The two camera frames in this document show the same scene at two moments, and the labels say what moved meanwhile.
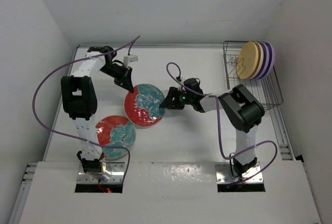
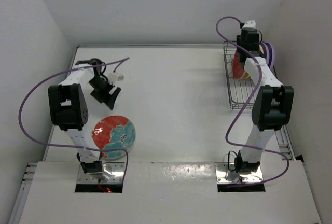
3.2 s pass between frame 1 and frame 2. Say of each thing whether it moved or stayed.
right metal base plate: stayed
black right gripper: moved
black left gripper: moved
